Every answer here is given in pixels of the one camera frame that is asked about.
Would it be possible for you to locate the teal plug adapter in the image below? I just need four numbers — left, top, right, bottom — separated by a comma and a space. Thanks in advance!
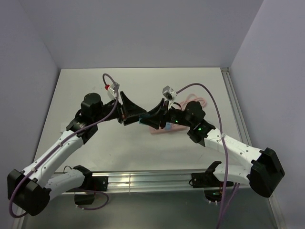
139, 114, 150, 125

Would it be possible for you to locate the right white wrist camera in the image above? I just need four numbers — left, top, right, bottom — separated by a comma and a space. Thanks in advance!
162, 86, 177, 101

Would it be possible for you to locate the aluminium right side rail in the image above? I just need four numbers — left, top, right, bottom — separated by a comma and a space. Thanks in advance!
220, 67, 269, 172

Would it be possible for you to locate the aluminium front rail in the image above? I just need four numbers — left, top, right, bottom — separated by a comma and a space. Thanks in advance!
22, 168, 272, 195

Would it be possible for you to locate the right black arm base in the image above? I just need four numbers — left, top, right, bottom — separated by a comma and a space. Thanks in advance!
188, 161, 224, 205

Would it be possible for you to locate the aluminium rail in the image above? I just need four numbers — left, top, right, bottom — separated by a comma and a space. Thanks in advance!
22, 168, 272, 195
220, 67, 269, 172

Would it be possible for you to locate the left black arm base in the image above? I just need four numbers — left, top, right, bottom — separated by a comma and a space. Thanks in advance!
67, 176, 109, 210

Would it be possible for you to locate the light blue charger plug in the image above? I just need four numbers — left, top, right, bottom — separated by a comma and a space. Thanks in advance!
164, 123, 172, 131

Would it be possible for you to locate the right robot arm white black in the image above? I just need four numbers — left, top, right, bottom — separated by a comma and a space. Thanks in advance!
140, 100, 285, 198

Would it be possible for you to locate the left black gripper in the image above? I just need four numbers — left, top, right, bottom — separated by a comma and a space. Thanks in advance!
93, 92, 146, 126

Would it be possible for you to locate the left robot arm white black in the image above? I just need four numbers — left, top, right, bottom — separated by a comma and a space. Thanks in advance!
7, 92, 146, 218

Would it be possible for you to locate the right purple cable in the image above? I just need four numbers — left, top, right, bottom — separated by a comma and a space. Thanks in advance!
175, 83, 241, 229

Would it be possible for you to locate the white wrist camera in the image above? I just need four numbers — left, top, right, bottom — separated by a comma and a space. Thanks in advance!
105, 82, 120, 100
162, 86, 177, 101

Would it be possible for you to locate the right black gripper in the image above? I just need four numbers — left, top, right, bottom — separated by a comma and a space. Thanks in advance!
141, 98, 194, 129

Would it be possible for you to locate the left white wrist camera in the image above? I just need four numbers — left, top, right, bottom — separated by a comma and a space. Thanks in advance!
105, 82, 120, 100

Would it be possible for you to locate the pink power strip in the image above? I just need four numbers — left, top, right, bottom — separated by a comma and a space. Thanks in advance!
149, 123, 187, 135

